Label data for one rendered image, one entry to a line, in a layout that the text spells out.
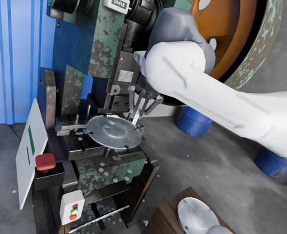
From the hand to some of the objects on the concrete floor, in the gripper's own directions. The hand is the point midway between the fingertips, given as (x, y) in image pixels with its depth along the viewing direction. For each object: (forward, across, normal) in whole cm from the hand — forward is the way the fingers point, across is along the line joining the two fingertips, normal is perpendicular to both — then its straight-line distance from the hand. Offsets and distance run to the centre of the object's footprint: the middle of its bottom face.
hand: (136, 116), depth 65 cm
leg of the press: (+110, -3, +14) cm, 111 cm away
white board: (+103, -62, -10) cm, 120 cm away
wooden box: (+93, +63, -21) cm, 114 cm away
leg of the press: (+98, -42, -20) cm, 109 cm away
